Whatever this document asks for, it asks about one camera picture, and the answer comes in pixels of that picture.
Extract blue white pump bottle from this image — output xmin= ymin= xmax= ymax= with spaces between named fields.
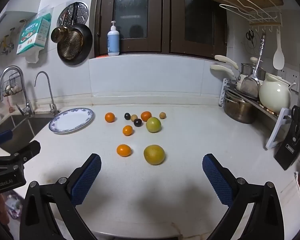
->
xmin=107 ymin=21 xmax=120 ymax=56

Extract brass mesh skimmer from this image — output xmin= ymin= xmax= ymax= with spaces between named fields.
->
xmin=61 ymin=29 xmax=84 ymax=59

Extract brass ladle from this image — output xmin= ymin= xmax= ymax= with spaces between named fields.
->
xmin=51 ymin=26 xmax=68 ymax=43

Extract dark brown window frame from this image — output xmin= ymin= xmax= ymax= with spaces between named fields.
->
xmin=91 ymin=0 xmax=228 ymax=61

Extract black handled scissors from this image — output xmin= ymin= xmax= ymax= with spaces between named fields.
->
xmin=291 ymin=105 xmax=300 ymax=133

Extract white rice paddle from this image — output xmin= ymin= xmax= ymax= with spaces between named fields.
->
xmin=273 ymin=29 xmax=285 ymax=70

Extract white wall socket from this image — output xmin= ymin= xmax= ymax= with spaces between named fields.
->
xmin=277 ymin=67 xmax=300 ymax=83

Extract brass wall hook rail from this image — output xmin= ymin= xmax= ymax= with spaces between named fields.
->
xmin=0 ymin=27 xmax=16 ymax=55

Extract tall steel kitchen faucet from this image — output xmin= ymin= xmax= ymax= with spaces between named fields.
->
xmin=0 ymin=65 xmax=35 ymax=117

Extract white wire wall rack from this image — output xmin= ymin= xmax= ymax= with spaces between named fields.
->
xmin=211 ymin=0 xmax=283 ymax=33

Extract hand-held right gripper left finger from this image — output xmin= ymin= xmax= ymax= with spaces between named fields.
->
xmin=19 ymin=153 xmax=102 ymax=240

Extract round steel steamer plate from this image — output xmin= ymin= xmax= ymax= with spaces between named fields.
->
xmin=57 ymin=2 xmax=90 ymax=28

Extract black wire sink basket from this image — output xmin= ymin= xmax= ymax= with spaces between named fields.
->
xmin=2 ymin=72 xmax=24 ymax=97

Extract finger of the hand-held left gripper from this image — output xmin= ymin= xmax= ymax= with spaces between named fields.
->
xmin=0 ymin=140 xmax=41 ymax=166
xmin=0 ymin=130 xmax=14 ymax=147

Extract slim steel gooseneck faucet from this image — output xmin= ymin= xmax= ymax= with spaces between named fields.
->
xmin=34 ymin=71 xmax=61 ymax=116

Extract steel cooking pot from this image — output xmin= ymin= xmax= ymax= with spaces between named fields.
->
xmin=223 ymin=89 xmax=257 ymax=124

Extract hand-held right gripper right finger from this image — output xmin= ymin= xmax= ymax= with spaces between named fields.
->
xmin=202 ymin=153 xmax=285 ymax=240

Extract blue rimmed white plate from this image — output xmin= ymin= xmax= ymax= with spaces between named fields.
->
xmin=49 ymin=108 xmax=95 ymax=134

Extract teal white tissue box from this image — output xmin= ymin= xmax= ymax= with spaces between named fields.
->
xmin=16 ymin=13 xmax=52 ymax=55

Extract black kitchen scissors on wall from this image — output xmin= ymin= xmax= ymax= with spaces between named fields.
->
xmin=245 ymin=29 xmax=256 ymax=48

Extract steel slotted ladle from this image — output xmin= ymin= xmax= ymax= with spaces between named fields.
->
xmin=240 ymin=33 xmax=267 ymax=100

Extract black frying pan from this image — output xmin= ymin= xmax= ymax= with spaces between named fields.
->
xmin=57 ymin=2 xmax=93 ymax=66

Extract white ceramic pot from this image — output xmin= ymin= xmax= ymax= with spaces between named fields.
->
xmin=259 ymin=74 xmax=297 ymax=114

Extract white dish rack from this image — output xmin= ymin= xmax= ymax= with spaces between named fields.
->
xmin=218 ymin=78 xmax=294 ymax=151

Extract large yellow-green citrus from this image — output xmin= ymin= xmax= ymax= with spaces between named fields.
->
xmin=146 ymin=117 xmax=162 ymax=133
xmin=143 ymin=144 xmax=166 ymax=166

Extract black knife block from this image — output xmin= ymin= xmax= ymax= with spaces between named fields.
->
xmin=273 ymin=105 xmax=300 ymax=171

